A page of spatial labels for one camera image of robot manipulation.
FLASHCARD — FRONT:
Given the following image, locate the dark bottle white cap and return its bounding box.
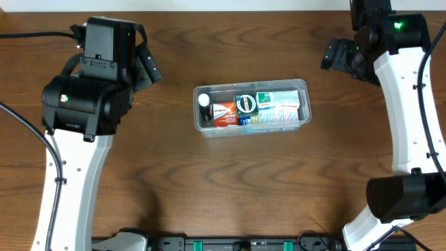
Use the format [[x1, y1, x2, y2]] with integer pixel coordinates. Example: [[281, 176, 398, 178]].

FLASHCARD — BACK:
[[198, 93, 212, 122]]

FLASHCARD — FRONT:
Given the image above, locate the clear plastic container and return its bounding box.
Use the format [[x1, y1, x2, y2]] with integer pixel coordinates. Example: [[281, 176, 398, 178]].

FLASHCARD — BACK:
[[193, 79, 312, 137]]

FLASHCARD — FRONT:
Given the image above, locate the white green medicine box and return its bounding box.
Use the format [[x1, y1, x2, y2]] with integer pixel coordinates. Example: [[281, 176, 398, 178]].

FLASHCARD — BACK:
[[256, 90, 300, 110]]

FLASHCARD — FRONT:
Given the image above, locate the red medicine box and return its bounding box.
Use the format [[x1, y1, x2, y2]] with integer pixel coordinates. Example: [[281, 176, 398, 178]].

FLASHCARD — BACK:
[[213, 102, 238, 127]]

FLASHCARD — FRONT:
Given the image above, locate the dark green square box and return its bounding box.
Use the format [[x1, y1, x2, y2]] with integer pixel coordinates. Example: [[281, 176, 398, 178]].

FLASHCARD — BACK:
[[234, 94, 259, 118]]

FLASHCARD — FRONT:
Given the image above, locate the blue medicine box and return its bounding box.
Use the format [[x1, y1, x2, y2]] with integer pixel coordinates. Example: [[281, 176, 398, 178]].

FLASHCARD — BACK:
[[238, 110, 300, 126]]

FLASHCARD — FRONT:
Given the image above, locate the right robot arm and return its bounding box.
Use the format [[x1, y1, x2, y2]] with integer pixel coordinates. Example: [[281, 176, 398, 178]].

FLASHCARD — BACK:
[[321, 0, 445, 250]]

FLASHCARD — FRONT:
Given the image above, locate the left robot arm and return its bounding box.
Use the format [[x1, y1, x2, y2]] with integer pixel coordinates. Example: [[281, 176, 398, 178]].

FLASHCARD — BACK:
[[32, 17, 162, 250]]

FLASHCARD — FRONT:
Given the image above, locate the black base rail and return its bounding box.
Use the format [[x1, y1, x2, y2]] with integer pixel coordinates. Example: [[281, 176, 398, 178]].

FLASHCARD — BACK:
[[91, 228, 417, 251]]

